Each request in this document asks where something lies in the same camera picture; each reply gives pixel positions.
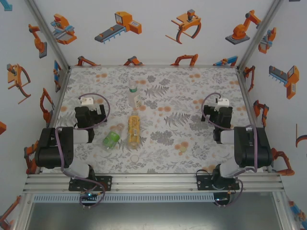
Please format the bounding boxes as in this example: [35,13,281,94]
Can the green label soda bottle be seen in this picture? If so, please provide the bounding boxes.
[102,124,122,150]

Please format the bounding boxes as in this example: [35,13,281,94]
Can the clear water bottle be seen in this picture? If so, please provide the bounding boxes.
[127,80,143,113]

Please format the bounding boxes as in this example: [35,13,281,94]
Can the orange juice bottle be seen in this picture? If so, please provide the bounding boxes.
[127,110,142,150]

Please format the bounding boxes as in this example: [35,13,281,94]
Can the floral patterned tablecloth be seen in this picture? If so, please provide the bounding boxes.
[47,66,264,174]

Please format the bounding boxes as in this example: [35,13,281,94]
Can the small circuit board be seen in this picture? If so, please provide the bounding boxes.
[214,195,231,204]
[80,191,98,201]

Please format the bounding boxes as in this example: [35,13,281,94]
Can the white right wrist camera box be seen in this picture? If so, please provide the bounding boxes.
[215,97,230,108]

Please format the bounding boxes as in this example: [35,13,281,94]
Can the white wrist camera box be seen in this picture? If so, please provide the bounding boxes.
[215,97,230,108]
[80,95,94,107]

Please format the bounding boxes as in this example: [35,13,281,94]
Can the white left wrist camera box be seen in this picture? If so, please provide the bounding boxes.
[80,95,94,107]

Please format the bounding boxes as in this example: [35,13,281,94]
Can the aluminium side rail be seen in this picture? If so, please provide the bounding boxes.
[39,68,71,173]
[235,67,275,173]

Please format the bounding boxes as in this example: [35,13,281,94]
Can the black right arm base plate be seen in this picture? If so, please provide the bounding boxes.
[196,171,240,191]

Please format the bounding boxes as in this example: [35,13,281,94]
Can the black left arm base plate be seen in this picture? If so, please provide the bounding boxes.
[69,176,113,192]

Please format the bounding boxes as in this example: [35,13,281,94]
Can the grooved aluminium table rail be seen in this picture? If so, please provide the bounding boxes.
[23,172,285,194]

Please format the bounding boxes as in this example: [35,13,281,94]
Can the aluminium corner post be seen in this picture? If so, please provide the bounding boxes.
[236,0,285,72]
[25,0,71,72]

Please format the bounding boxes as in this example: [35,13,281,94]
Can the slotted grey cable duct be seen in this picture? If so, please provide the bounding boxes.
[32,193,215,203]

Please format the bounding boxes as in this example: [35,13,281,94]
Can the aluminium frame leg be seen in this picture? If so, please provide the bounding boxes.
[272,191,297,230]
[14,193,34,230]

